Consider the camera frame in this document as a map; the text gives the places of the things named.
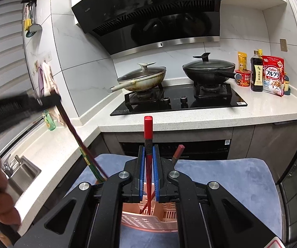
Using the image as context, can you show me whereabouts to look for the green dish soap bottle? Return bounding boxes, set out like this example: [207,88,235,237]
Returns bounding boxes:
[42,110,56,131]

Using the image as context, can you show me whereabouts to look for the red instant noodle cup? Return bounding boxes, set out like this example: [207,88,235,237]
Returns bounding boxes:
[235,68,251,87]

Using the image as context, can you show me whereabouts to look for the green chopstick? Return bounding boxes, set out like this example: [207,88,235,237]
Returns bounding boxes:
[78,147,103,185]

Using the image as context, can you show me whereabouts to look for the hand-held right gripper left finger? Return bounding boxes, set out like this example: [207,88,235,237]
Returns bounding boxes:
[14,145,146,248]

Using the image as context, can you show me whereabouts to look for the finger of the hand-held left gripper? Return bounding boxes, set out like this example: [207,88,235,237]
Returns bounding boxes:
[36,93,62,110]

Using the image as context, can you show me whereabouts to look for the steel sink faucet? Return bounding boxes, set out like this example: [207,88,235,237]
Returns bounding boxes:
[2,154,22,177]

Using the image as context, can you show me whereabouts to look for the glass lid with black knob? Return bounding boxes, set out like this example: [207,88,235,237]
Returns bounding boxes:
[183,52,235,71]

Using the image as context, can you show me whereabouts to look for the pink perforated utensil holder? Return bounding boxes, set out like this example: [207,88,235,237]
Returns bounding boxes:
[120,183,180,233]

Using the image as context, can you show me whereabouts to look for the black built-in appliance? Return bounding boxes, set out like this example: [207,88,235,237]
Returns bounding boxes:
[119,139,230,161]

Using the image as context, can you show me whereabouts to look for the red and white cereal bag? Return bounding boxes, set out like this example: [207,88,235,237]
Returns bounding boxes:
[262,55,285,97]

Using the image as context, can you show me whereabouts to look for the purple hanging cloth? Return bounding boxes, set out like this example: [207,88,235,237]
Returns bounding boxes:
[38,67,45,96]

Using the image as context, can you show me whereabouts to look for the maroon chopstick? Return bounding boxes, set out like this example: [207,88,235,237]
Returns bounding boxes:
[57,101,109,180]

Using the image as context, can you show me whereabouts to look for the steel kitchen sink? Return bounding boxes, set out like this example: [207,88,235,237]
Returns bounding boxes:
[0,155,42,199]

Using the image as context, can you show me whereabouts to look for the white window blinds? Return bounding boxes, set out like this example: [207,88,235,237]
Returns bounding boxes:
[0,0,35,101]

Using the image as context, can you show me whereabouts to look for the yellow snack packet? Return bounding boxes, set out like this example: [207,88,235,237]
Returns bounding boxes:
[238,52,248,70]

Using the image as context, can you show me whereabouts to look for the black range hood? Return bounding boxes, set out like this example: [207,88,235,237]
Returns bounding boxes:
[71,0,222,56]

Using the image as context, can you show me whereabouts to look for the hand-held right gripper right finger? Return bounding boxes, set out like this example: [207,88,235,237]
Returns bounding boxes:
[152,145,281,248]

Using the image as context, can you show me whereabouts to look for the blue plush mat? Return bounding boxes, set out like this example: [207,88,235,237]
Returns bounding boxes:
[60,154,272,248]

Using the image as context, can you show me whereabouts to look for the black gas stove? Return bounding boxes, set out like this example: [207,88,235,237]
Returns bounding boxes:
[109,83,248,117]

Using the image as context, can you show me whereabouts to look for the glass lid with beige knob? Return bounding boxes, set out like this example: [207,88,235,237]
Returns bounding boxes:
[117,62,167,84]

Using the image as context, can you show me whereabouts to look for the beige wok pan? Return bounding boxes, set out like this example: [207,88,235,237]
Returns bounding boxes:
[109,67,167,93]

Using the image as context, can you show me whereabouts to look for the dark soy sauce bottle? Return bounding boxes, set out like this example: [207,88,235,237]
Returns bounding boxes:
[250,50,264,93]

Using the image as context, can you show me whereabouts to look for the bright red chopstick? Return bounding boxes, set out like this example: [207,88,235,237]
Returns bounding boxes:
[144,116,155,202]
[139,199,150,215]

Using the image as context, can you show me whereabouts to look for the hanging kitchen strainer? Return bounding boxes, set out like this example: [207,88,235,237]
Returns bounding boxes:
[22,0,43,38]

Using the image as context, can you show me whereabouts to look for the white hanging cloth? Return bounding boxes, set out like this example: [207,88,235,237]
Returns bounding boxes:
[41,62,66,124]

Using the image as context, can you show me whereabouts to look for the black wok pan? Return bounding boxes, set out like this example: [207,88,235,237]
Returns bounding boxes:
[182,66,242,86]

